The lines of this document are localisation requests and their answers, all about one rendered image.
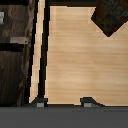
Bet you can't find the dark printed cereal box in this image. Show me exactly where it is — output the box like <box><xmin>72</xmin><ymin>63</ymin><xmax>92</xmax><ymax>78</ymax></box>
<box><xmin>90</xmin><ymin>0</ymin><xmax>128</xmax><ymax>38</ymax></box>

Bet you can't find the light wooden bin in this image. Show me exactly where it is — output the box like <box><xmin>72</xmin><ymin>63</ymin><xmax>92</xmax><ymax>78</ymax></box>
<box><xmin>27</xmin><ymin>0</ymin><xmax>128</xmax><ymax>108</ymax></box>

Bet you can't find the small grey object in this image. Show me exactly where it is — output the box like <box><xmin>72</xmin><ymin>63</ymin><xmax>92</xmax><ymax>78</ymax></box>
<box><xmin>0</xmin><ymin>12</ymin><xmax>5</xmax><ymax>25</ymax></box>

